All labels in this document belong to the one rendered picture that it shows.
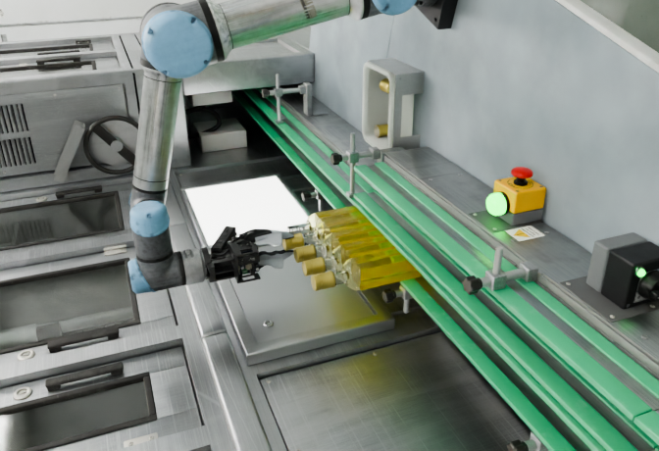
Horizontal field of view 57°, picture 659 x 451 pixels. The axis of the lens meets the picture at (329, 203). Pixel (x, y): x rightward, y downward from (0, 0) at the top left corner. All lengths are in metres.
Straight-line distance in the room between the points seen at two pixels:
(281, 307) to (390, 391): 0.33
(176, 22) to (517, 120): 0.67
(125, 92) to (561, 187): 1.54
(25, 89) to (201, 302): 1.04
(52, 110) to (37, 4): 2.74
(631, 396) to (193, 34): 0.87
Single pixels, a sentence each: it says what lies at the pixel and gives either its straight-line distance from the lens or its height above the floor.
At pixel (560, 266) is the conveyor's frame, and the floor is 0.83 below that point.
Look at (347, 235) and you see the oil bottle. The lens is 1.39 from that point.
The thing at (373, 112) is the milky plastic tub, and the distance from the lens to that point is 1.71.
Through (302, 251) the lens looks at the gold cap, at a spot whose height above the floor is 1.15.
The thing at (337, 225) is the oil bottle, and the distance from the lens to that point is 1.43.
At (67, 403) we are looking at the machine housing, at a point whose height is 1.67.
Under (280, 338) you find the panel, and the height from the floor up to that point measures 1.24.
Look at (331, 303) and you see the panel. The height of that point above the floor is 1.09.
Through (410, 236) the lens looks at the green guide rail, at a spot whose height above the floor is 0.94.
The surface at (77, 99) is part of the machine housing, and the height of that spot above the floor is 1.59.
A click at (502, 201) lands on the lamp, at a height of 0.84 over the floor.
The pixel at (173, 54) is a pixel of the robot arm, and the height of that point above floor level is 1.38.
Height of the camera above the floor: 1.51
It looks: 19 degrees down
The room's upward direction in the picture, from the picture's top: 100 degrees counter-clockwise
